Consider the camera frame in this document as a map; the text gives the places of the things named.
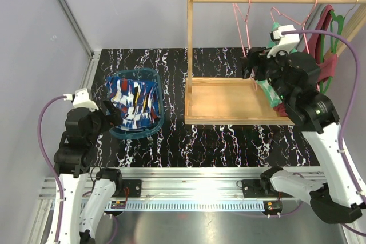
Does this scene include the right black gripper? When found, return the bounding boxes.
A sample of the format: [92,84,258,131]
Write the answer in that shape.
[240,44,295,105]

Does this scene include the blue patterned trousers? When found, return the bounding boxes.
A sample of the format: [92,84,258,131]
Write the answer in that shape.
[106,77,161,131]

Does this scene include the green tie-dye trousers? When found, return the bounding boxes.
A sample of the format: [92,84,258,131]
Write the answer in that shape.
[257,22,287,109]

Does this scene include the pink wire hanger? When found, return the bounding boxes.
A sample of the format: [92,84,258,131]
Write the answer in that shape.
[233,0,252,58]
[270,0,319,56]

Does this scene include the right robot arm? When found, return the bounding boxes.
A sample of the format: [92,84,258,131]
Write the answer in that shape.
[242,48,365,224]

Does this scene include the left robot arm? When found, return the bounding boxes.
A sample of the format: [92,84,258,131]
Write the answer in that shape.
[47,100,124,243]

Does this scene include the green plastic hanger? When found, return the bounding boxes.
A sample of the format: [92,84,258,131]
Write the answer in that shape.
[324,11,345,92]

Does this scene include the wooden clothes rack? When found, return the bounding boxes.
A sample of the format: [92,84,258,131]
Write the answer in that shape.
[185,0,365,125]

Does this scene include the teal transparent plastic bin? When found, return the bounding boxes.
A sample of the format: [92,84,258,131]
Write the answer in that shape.
[105,68,165,140]

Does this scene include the maroon tank top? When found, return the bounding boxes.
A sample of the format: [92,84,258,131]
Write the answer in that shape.
[273,4,337,117]

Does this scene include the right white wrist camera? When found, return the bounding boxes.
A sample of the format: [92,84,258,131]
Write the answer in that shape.
[267,25,300,58]

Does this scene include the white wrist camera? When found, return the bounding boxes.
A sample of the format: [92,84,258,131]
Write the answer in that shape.
[63,88,99,112]
[267,25,300,58]

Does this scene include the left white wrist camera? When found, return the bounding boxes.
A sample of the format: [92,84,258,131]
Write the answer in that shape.
[63,88,99,112]

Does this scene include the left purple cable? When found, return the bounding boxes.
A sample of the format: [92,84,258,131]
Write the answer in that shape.
[38,95,120,244]

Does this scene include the purple cable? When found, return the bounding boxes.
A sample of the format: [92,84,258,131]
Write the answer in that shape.
[281,29,366,199]
[38,95,120,244]

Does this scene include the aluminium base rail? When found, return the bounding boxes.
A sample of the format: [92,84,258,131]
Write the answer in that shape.
[38,166,344,212]

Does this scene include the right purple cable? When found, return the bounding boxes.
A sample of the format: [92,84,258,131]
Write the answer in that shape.
[281,29,366,199]

